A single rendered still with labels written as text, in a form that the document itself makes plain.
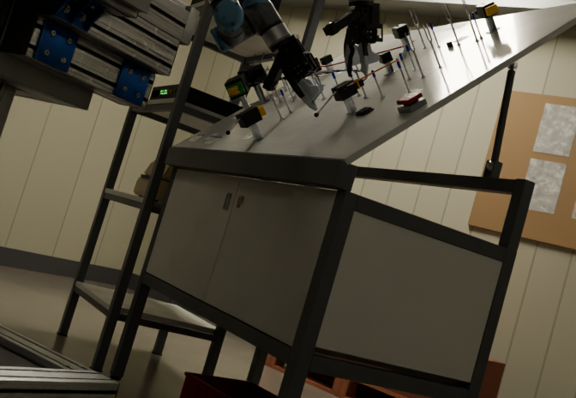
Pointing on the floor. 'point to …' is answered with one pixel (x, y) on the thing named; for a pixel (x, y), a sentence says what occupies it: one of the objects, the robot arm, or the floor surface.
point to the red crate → (220, 388)
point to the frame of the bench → (417, 385)
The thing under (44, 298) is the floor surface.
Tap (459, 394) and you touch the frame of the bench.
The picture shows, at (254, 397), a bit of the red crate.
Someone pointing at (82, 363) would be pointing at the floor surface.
